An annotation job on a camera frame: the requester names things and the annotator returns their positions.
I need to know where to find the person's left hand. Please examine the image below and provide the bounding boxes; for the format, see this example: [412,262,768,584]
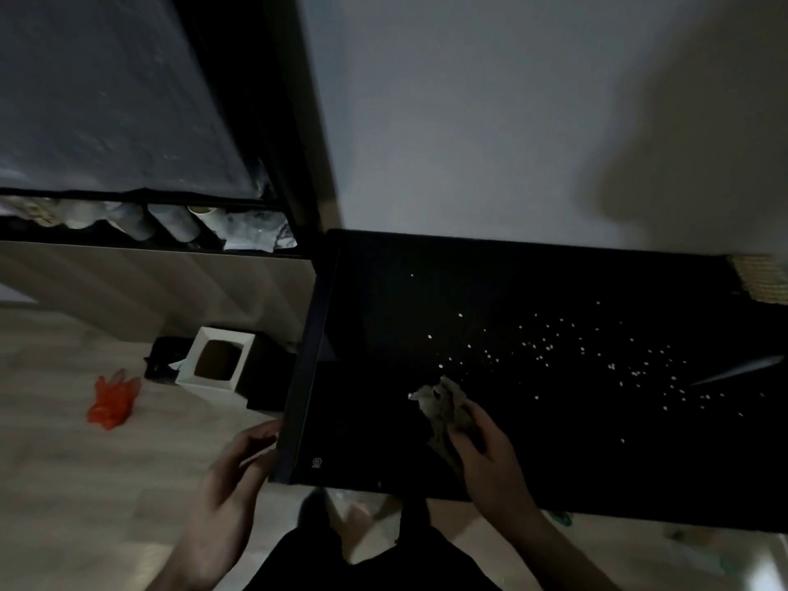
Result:
[184,419,286,573]

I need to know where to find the plain grey cleaning cloth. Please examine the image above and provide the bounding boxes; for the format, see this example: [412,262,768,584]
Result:
[409,376,479,462]

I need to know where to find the person's right hand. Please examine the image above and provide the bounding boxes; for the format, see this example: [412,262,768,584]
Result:
[452,399,543,525]

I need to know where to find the small black box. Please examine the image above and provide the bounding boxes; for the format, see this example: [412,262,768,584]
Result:
[144,336,192,383]

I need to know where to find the black trousers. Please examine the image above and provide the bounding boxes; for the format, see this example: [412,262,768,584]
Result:
[245,492,543,591]

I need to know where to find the grey fabric cover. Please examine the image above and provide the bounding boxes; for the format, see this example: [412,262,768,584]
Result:
[0,0,266,201]

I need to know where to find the beige wooden panel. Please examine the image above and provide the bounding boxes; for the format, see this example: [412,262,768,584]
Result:
[0,242,316,339]

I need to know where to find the black table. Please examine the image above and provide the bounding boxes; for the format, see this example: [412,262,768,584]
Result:
[268,228,788,535]

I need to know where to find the orange plastic bag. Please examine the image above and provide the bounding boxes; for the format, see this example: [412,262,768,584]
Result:
[85,369,143,432]

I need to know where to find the yellow checkered cloth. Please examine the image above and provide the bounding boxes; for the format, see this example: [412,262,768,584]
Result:
[729,253,788,305]

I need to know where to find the white paper roll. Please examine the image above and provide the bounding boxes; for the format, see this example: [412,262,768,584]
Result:
[187,204,232,241]
[101,201,158,241]
[147,204,201,244]

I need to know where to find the white crumbs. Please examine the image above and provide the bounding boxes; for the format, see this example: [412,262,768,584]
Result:
[409,273,764,444]

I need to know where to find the white square bin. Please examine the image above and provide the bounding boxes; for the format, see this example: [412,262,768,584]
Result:
[175,325,296,413]

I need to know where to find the black shelf frame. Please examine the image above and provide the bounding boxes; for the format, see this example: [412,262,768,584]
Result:
[0,0,337,259]

